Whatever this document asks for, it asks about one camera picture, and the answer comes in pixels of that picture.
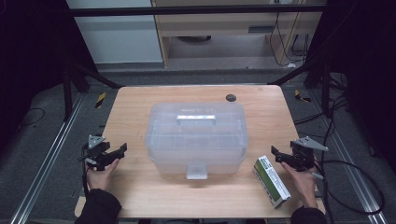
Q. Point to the round black table grommet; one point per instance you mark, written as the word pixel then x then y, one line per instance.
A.
pixel 230 97

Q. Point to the clear plastic storage box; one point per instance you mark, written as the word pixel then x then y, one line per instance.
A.
pixel 196 137

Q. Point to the person's left hand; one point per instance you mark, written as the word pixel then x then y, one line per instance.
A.
pixel 99 179

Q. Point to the aluminium floor rail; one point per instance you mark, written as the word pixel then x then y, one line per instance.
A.
pixel 351 174
pixel 46 165

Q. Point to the green and white medicine box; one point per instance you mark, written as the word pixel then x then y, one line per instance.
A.
pixel 271 182

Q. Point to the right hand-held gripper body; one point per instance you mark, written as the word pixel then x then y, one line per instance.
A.
pixel 303 157

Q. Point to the person's right hand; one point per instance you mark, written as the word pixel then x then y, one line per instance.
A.
pixel 303 185

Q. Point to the translucent plastic storage box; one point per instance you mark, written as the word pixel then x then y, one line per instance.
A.
pixel 174 165

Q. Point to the black curtain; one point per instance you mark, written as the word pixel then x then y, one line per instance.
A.
pixel 370 62
pixel 28 46

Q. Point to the black horizontal bar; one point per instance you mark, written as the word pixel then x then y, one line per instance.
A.
pixel 186 11

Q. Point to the yellow and black tape marker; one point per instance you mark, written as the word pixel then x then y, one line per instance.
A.
pixel 100 100
pixel 300 97

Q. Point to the wooden cabinet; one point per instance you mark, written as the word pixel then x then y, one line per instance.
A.
pixel 218 23

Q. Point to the white cabinet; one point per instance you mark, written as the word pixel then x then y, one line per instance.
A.
pixel 118 37

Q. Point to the black metal stand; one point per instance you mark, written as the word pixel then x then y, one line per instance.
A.
pixel 67 93
pixel 326 93

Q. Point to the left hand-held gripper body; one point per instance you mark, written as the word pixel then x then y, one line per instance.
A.
pixel 93 155

